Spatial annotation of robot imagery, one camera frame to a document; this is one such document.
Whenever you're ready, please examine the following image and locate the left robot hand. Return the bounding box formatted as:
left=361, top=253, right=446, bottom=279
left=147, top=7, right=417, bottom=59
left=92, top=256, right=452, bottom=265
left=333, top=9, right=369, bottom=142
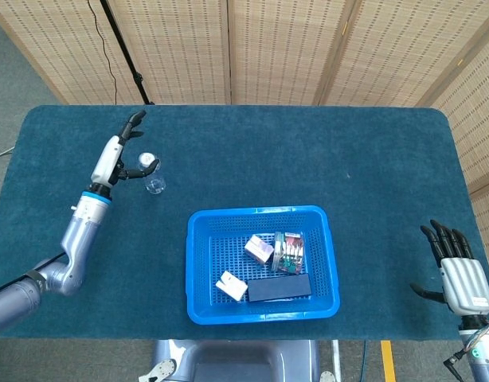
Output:
left=89, top=110, right=161, bottom=188

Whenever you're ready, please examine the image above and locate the purple NFC juice carton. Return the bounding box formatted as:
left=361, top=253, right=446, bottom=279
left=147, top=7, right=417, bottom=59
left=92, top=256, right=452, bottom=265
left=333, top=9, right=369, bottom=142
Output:
left=244, top=234, right=275, bottom=265

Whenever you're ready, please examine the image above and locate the white blue milk carton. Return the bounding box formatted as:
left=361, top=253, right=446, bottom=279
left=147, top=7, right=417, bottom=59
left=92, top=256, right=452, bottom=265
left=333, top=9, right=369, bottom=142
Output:
left=215, top=270, right=248, bottom=302

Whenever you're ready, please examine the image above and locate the white narrow bar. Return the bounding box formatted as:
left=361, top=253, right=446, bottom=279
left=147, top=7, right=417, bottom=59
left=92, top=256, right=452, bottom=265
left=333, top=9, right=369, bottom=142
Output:
left=331, top=340, right=342, bottom=382

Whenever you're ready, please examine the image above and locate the yellow floor tape strip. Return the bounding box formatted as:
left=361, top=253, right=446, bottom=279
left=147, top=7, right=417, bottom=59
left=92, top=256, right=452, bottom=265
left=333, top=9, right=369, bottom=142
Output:
left=380, top=340, right=397, bottom=382

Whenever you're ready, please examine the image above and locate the blue plastic perforated basket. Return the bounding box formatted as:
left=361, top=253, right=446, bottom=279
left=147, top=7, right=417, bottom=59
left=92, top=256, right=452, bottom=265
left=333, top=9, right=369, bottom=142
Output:
left=186, top=205, right=342, bottom=325

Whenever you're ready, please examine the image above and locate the thin black hanging cable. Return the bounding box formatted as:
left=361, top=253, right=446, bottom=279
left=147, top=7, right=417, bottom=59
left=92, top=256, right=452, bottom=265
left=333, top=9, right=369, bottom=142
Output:
left=87, top=0, right=119, bottom=105

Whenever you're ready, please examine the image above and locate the clear water bottle white cap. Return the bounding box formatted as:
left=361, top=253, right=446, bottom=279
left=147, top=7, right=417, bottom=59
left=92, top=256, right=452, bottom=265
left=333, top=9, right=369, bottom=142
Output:
left=138, top=152, right=166, bottom=195

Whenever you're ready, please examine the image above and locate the dark blue rectangular box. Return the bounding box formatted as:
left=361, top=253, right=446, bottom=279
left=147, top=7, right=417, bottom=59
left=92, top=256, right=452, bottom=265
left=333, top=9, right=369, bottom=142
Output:
left=247, top=273, right=312, bottom=303

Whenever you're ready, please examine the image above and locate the black stand pole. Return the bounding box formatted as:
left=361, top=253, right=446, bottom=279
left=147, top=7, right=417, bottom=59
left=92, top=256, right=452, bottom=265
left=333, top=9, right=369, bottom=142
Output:
left=100, top=0, right=155, bottom=106

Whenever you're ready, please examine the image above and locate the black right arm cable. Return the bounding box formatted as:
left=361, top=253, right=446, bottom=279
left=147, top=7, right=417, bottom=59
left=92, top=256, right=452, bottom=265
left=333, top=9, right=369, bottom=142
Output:
left=444, top=345, right=475, bottom=382

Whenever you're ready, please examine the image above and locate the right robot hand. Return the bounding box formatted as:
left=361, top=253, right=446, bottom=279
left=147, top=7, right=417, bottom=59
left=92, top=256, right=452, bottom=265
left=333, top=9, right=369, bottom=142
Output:
left=410, top=219, right=489, bottom=318

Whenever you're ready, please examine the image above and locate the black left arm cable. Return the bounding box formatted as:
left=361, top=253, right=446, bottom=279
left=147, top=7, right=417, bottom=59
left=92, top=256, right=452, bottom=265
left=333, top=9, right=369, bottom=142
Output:
left=0, top=251, right=66, bottom=298

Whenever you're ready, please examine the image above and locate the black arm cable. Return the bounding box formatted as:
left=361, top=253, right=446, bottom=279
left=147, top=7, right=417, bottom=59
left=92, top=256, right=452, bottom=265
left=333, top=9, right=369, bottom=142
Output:
left=444, top=345, right=475, bottom=382
left=0, top=251, right=66, bottom=298

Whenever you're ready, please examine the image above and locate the clear jar of binder clips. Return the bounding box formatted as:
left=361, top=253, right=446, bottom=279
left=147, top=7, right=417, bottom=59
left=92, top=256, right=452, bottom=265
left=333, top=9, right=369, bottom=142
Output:
left=271, top=231, right=304, bottom=275

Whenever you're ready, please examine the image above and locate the blue floor cable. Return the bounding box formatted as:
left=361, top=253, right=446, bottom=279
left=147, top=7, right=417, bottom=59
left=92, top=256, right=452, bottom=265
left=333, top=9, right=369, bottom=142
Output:
left=359, top=340, right=369, bottom=382

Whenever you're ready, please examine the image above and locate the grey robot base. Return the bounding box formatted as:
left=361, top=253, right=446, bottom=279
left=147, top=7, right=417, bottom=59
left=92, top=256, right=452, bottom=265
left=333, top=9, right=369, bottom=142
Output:
left=139, top=339, right=341, bottom=382

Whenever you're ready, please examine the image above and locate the teal table cloth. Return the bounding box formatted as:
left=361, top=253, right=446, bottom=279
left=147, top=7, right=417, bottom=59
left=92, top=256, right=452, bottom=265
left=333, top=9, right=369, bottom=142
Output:
left=0, top=104, right=479, bottom=342

